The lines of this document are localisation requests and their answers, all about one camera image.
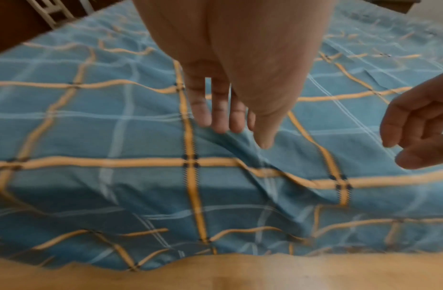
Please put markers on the blue plaid bed sheet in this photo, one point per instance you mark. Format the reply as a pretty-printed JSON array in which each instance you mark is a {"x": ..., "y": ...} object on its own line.
[{"x": 135, "y": 136}]

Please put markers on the small wooden chair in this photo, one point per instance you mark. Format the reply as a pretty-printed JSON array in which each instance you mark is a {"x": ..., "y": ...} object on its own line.
[{"x": 51, "y": 11}]

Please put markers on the dark wooden wardrobe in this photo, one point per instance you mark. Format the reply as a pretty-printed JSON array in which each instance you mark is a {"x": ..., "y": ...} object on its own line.
[{"x": 10, "y": 31}]

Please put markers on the person's left hand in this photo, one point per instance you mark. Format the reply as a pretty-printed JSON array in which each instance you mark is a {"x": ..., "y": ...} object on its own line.
[{"x": 243, "y": 56}]

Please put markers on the person's right hand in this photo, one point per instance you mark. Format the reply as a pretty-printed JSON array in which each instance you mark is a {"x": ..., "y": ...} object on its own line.
[{"x": 418, "y": 121}]

